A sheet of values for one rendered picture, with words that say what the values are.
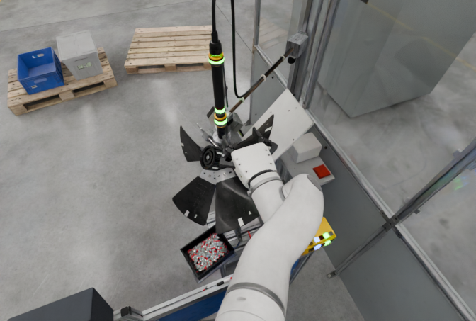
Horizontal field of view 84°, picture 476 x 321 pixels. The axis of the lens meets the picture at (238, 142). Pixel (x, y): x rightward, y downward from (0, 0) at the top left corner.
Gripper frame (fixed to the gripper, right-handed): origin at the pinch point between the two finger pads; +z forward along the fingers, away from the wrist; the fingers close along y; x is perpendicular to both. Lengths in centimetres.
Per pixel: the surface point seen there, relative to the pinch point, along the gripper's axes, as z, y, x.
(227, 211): 1.0, -5.1, -47.6
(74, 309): -15, -63, -41
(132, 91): 255, -50, -165
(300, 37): 54, 52, -9
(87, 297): -13, -59, -42
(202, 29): 348, 73, -151
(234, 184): 11.7, 1.8, -46.6
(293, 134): 22, 36, -38
